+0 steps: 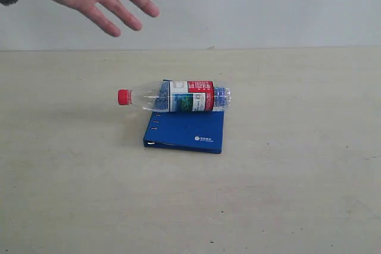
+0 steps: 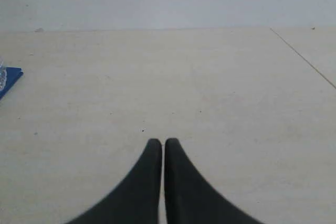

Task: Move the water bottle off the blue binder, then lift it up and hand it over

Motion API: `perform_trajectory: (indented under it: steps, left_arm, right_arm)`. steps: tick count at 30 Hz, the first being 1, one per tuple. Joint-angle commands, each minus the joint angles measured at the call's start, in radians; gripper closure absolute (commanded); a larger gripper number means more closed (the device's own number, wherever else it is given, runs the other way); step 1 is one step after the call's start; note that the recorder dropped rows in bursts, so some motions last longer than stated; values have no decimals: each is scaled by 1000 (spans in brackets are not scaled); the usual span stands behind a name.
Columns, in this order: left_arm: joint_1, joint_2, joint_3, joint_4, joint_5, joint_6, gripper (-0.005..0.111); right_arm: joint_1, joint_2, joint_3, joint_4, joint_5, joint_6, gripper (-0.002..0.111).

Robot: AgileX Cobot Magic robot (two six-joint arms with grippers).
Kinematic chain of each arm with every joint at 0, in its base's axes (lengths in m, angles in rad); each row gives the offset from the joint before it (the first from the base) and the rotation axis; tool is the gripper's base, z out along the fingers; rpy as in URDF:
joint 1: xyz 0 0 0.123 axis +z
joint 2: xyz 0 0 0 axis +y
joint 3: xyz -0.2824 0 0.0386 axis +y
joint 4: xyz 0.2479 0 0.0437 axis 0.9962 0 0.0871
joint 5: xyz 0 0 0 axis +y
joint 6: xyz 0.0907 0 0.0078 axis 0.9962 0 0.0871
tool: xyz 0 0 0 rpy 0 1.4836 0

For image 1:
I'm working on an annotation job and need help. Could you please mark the clear plastic bottle red label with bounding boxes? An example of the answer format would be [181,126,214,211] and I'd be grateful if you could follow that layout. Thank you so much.
[117,80,231,113]

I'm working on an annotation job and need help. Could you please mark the blue ring binder notebook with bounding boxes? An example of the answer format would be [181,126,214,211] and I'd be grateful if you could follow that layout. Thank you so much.
[143,112,224,154]

